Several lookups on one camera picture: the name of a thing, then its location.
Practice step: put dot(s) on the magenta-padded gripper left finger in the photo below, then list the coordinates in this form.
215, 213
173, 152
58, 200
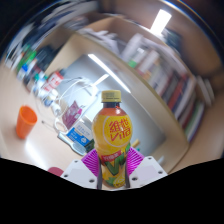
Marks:
80, 171

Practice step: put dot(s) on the orange plastic cup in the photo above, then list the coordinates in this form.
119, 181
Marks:
26, 123

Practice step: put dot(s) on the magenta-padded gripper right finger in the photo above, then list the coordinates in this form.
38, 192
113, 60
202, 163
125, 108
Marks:
146, 170

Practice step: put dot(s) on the shelf-top light bar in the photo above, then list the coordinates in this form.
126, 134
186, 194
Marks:
160, 21

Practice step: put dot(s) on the yellow-labelled drink bottle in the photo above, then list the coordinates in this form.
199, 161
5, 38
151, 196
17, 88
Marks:
112, 133

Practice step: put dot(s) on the pink pouch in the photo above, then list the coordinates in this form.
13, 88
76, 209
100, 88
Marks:
72, 115

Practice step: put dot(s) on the blue and white carton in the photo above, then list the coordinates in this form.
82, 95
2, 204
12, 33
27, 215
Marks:
80, 136

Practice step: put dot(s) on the under-shelf light bar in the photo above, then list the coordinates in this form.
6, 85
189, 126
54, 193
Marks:
108, 72

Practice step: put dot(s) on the wooden shelf unit with books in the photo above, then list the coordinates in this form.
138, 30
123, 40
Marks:
173, 86

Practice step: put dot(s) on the red and white tub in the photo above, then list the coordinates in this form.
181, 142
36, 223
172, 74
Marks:
52, 81

